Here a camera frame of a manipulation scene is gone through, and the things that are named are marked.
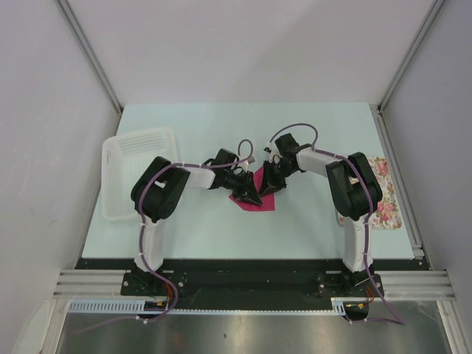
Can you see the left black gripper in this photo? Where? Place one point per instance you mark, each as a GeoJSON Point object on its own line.
{"type": "Point", "coordinates": [246, 186]}

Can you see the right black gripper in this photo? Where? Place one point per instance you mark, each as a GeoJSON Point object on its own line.
{"type": "Point", "coordinates": [269, 178]}

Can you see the pink paper napkin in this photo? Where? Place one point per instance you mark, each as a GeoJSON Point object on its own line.
{"type": "Point", "coordinates": [268, 204]}

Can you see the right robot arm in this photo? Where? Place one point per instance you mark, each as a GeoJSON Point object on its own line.
{"type": "Point", "coordinates": [354, 189]}

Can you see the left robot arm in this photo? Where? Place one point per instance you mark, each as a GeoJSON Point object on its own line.
{"type": "Point", "coordinates": [158, 191]}

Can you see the floral cloth mat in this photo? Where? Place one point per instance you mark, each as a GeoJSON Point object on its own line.
{"type": "Point", "coordinates": [387, 216]}

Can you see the white plastic basket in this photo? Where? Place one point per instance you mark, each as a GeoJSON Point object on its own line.
{"type": "Point", "coordinates": [124, 159]}

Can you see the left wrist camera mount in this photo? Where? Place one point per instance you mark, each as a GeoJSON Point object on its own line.
{"type": "Point", "coordinates": [248, 161]}

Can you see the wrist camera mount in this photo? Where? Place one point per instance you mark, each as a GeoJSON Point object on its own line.
{"type": "Point", "coordinates": [248, 161]}
{"type": "Point", "coordinates": [274, 155]}

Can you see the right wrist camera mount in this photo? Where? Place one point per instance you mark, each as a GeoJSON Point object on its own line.
{"type": "Point", "coordinates": [274, 155]}

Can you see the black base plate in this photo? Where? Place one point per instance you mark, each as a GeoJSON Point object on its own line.
{"type": "Point", "coordinates": [251, 284]}

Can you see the aluminium frame rail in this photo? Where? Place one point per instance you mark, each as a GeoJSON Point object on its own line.
{"type": "Point", "coordinates": [89, 284]}

